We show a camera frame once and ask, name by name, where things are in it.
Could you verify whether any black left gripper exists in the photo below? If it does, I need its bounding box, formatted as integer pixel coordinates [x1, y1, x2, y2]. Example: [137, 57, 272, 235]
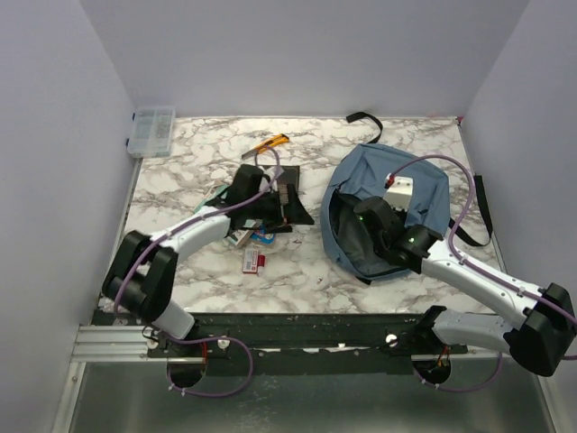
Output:
[247, 183, 315, 235]

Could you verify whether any teal paperback book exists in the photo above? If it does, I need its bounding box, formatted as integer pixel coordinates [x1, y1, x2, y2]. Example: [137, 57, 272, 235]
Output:
[194, 183, 253, 249]

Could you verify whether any blue backpack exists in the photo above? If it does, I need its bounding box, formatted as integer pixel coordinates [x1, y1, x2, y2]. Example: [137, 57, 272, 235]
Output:
[320, 111, 493, 285]

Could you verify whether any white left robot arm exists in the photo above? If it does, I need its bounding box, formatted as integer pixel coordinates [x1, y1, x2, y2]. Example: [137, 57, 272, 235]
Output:
[101, 164, 314, 356]

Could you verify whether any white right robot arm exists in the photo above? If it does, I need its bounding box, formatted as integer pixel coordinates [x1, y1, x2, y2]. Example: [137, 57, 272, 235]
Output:
[353, 197, 576, 377]

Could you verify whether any blue blister pack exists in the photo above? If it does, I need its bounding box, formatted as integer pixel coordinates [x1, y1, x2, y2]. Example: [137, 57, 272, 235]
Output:
[250, 228, 276, 245]

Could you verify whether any black paperback book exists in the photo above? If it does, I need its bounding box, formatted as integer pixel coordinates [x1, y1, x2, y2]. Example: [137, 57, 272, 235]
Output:
[261, 165, 301, 191]

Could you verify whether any red white staples box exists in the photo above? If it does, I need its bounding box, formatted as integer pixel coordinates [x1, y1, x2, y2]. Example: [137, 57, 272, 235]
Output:
[242, 248, 260, 274]

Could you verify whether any red white glue stick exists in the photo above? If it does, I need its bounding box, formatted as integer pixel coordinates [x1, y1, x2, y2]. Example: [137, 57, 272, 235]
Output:
[257, 254, 266, 275]

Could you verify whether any yellow utility knife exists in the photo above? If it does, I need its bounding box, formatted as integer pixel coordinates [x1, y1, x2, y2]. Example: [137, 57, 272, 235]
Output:
[241, 134, 290, 160]

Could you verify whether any clear plastic organizer box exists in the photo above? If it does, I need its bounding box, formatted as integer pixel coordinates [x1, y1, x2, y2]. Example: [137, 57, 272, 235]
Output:
[127, 106, 176, 159]

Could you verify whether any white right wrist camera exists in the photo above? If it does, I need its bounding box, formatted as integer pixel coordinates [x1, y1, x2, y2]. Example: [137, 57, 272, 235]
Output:
[383, 174, 414, 212]

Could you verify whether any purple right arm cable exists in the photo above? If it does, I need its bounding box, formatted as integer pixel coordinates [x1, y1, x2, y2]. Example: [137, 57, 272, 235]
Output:
[389, 154, 577, 393]

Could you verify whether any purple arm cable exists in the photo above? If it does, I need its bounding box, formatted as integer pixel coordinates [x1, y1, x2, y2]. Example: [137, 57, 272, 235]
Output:
[389, 154, 577, 393]
[112, 146, 283, 399]

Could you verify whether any black mounting base plate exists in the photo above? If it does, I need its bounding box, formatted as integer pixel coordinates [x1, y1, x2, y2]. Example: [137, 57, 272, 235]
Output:
[147, 313, 467, 376]

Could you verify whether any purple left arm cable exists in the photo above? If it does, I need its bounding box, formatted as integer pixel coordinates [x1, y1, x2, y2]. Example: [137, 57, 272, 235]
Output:
[112, 146, 283, 399]

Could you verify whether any aluminium rail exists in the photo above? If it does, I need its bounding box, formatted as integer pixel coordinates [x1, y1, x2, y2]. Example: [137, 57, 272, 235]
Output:
[71, 326, 158, 363]

